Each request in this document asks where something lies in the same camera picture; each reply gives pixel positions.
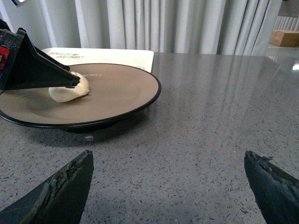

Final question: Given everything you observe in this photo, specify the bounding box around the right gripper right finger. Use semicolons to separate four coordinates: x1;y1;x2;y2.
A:
244;151;299;224

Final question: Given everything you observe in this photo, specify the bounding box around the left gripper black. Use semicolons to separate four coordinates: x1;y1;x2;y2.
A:
0;20;80;93

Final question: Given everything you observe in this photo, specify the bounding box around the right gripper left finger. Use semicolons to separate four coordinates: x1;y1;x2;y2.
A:
0;150;93;224

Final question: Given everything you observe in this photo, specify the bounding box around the white steamed bun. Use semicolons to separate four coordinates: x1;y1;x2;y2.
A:
49;71;90;103

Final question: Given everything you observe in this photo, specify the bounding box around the tan plate black rim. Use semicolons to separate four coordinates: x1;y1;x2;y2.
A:
0;63;161;130

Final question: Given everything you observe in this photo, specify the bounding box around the white rectangular tray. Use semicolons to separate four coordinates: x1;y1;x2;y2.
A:
43;48;154;72

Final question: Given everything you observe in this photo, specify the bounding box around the grey curtain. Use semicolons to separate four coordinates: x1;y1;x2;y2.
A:
0;0;281;56

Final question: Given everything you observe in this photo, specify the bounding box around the cardboard box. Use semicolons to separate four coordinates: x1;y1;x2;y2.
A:
269;30;299;47

